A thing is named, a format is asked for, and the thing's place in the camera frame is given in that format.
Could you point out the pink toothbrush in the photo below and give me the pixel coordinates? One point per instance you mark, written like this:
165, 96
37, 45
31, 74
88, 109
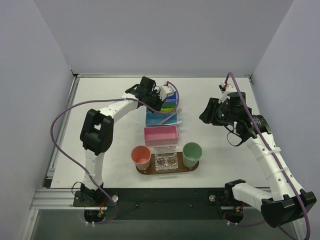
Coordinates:
169, 117

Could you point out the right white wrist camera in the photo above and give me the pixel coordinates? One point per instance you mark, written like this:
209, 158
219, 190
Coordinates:
226, 89

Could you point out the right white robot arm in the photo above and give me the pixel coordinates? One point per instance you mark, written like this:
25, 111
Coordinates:
283, 203

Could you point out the brown wooden oval tray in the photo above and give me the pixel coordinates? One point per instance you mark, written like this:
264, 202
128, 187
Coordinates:
151, 170

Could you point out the clear textured plastic box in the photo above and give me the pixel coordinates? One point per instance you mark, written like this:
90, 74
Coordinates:
165, 158

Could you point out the white toothbrush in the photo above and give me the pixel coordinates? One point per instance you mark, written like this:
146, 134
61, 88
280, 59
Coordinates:
174, 123

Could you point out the yellow-green toothpaste tube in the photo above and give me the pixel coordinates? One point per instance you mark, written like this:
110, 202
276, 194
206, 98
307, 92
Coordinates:
166, 110

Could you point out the green plastic cup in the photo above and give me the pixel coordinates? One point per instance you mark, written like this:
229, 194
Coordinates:
191, 154

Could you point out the dark blue bin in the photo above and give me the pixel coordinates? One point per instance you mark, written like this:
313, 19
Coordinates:
172, 98

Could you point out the light blue toothbrush bin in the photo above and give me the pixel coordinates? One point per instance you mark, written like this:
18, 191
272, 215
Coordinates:
153, 119

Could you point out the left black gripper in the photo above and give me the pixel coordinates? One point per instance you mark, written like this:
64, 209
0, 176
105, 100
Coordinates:
155, 99

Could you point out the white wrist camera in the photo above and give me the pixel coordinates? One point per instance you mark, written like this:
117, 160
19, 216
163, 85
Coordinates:
226, 89
166, 91

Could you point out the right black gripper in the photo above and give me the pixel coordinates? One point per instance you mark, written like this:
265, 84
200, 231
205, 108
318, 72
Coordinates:
213, 113

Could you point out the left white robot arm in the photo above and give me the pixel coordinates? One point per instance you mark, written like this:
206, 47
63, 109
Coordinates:
98, 129

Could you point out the light blue toothpaste bin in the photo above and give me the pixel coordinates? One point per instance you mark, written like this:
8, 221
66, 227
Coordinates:
163, 105

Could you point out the pink bin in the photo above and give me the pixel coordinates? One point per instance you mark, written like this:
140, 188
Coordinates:
161, 135

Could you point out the pink plastic cup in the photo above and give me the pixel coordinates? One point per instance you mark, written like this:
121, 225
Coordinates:
141, 156

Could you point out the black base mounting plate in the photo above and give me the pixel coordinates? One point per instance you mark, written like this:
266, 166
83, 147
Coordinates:
161, 204

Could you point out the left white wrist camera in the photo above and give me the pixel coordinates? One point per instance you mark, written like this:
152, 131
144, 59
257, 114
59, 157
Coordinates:
166, 91

